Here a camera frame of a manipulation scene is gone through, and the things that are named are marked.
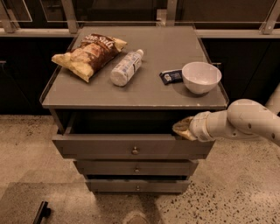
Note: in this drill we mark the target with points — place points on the tan padded gripper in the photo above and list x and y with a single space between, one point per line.
199 127

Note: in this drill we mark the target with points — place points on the grey drawer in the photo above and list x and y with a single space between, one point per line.
127 146
137 167
137 186

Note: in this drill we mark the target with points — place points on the black object on floor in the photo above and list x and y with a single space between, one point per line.
44 211

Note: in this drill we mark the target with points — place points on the round robot base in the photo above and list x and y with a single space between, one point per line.
135 217

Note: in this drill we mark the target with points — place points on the metal railing frame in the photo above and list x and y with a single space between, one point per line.
209 18

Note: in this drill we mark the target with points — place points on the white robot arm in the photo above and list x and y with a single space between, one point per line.
243 119

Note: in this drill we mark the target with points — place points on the white ceramic bowl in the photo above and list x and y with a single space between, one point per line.
200 77

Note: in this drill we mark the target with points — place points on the grey bottom drawer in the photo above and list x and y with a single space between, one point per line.
137 186

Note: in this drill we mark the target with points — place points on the grey top drawer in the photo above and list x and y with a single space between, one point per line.
127 146

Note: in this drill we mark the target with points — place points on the grey drawer cabinet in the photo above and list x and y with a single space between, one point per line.
145 105

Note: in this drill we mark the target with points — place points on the dark blue snack packet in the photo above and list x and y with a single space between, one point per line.
171 76

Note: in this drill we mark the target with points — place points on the brown sea salt chip bag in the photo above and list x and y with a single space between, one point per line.
93 53

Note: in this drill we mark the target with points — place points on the grey middle drawer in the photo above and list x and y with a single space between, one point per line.
137 167

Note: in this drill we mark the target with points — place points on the clear plastic water bottle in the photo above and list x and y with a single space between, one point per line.
126 68

